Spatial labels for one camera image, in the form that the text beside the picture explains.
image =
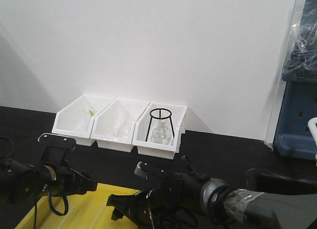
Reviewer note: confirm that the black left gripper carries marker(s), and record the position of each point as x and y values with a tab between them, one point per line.
65	181

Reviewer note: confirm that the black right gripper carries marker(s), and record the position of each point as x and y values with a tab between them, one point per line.
169	205

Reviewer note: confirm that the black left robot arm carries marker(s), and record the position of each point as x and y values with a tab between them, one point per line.
19	182

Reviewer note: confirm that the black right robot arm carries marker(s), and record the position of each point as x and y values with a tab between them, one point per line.
225	205

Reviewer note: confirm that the yellow plastic tray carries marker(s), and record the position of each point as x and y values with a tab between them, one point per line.
88	211

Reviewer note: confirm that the white storage bin left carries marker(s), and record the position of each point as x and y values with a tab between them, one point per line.
70	121

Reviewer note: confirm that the white storage bin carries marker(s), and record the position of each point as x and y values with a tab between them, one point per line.
118	109
158	150
70	121

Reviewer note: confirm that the white storage bin right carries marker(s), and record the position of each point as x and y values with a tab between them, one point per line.
158	150

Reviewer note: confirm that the round glass flask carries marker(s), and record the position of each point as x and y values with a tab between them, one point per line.
162	133

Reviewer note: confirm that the white storage bin middle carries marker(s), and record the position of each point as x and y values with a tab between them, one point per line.
118	109

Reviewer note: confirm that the glass funnel in bin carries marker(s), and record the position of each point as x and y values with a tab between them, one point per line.
90	110

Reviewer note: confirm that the glass beakers in bin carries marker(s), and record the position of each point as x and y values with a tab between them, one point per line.
122	128

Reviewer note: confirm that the blue plastic crate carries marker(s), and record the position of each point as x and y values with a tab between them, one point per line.
292	136

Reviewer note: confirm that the plastic wrapped dark bundle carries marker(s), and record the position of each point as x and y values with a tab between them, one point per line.
300	60

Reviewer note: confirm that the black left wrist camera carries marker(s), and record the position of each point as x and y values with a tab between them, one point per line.
56	148

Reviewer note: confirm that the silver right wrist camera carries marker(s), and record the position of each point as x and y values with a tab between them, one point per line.
151	173

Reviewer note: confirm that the black wire tripod stand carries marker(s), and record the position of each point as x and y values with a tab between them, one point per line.
158	114

